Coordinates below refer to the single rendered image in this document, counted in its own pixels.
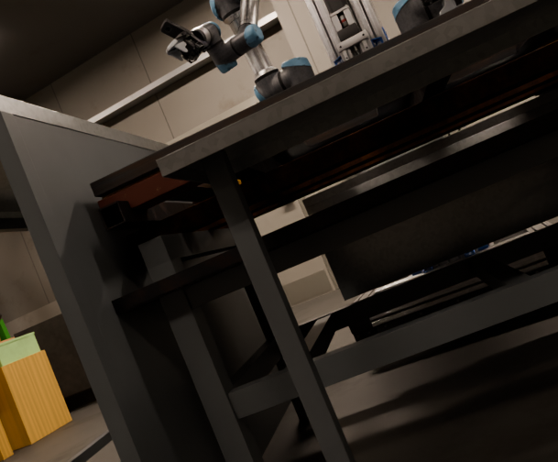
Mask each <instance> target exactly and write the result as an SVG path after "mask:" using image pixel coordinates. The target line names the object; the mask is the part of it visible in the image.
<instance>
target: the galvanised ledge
mask: <svg viewBox="0 0 558 462"><path fill-rule="evenodd" d="M557 98H558V88H557V89H554V90H552V91H550V92H548V93H545V94H543V95H540V96H538V97H536V98H533V99H531V100H529V101H528V102H525V103H523V104H519V105H517V106H515V107H513V108H510V109H509V110H507V111H505V112H502V113H500V114H498V115H494V116H492V117H490V118H488V119H486V120H484V121H481V122H479V123H477V124H475V125H472V126H470V127H467V128H465V129H463V130H461V131H458V132H456V133H454V134H452V135H450V136H448V137H444V138H442V139H440V140H437V141H435V142H433V143H432V144H429V145H427V146H425V147H422V148H419V149H417V150H414V151H412V152H411V153H409V154H406V155H404V156H402V157H399V158H397V159H394V160H392V161H390V162H388V163H385V164H383V165H381V166H379V167H376V168H374V169H373V170H369V171H367V172H365V173H362V174H360V175H358V176H355V177H354V178H352V179H350V180H347V181H344V182H341V183H339V184H337V185H335V186H333V187H331V188H329V189H327V190H324V191H322V192H318V193H316V194H315V195H313V196H310V197H308V198H306V199H303V200H302V202H303V204H304V207H305V208H306V207H309V206H311V205H313V204H317V203H319V202H320V201H323V200H325V199H327V198H330V197H332V196H334V195H336V194H338V193H341V192H344V191H346V190H348V189H351V188H353V187H355V186H357V185H359V184H361V183H363V182H367V181H369V180H372V179H374V178H376V177H377V176H380V175H382V174H384V173H387V172H389V171H393V170H395V169H396V168H398V167H401V166H403V165H405V164H408V163H410V162H412V161H415V160H417V159H419V158H422V157H424V156H426V155H429V154H431V153H433V152H435V151H437V150H439V149H443V148H445V147H447V146H450V145H452V144H454V143H456V142H458V141H460V140H462V139H465V138H468V137H471V136H473V135H474V134H477V133H479V132H481V131H483V130H486V129H488V128H490V127H493V126H495V125H498V124H500V123H502V122H504V121H507V120H509V119H511V118H513V117H515V116H519V115H521V114H523V113H525V112H528V111H530V110H531V109H534V108H536V107H538V106H541V105H544V104H546V103H549V102H551V101H552V100H555V99H557Z"/></svg>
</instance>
